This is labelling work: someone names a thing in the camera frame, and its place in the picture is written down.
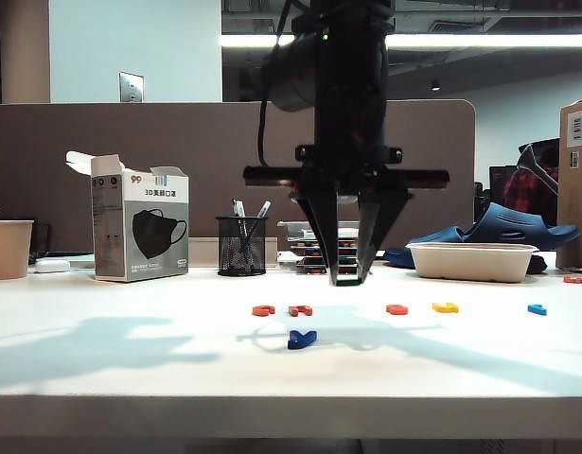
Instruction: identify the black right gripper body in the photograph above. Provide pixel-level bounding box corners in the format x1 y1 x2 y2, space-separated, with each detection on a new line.
242 144 450 193

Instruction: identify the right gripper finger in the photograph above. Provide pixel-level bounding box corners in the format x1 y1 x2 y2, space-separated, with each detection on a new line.
356 188 415 285
294 187 342 288

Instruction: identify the dark blue letter y magnet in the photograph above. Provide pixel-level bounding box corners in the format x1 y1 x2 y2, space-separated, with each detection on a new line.
287 329 318 351

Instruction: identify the letter magnet case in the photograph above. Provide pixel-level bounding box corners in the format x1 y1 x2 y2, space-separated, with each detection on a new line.
294 256 370 276
290 241 367 259

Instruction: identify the clear plastic case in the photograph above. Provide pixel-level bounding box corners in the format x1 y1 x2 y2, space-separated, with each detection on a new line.
276 218 373 243

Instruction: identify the black and silver pen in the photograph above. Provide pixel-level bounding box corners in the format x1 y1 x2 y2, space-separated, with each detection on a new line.
231 198 250 252
244 200 273 252

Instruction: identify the navy blue foam slipper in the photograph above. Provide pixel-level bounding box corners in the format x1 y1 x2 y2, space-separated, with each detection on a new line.
463 201 582 251
383 225 467 269

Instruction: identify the black mesh pen holder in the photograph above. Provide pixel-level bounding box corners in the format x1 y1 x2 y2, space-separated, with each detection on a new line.
215 216 268 278

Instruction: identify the beige pulp tray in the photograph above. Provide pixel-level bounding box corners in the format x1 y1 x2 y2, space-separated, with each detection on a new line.
406 242 540 284

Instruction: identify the black monitor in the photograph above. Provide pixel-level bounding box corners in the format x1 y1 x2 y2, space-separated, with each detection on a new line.
488 166 518 209

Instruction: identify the black red plaid jacket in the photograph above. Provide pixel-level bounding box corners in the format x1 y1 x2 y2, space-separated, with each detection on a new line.
503 137 561 227

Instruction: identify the grey white face mask box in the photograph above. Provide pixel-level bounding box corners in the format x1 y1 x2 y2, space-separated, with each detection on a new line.
65 150 190 284

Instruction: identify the brown cardboard box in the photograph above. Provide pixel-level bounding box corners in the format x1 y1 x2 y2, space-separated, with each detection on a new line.
556 98 582 270

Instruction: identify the brown desk partition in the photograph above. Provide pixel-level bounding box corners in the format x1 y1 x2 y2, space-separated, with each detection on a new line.
0 98 477 253

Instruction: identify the small white earbud case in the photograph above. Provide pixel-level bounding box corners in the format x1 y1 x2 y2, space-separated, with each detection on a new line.
34 257 72 274

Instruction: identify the brown paper cup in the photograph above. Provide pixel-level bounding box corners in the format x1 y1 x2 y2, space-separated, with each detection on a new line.
0 218 35 281

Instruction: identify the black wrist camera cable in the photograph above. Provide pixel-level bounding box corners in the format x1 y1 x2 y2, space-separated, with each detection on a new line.
256 0 296 167

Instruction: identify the metal wall switch plate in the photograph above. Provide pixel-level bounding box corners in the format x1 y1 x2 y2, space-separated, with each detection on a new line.
118 71 146 104

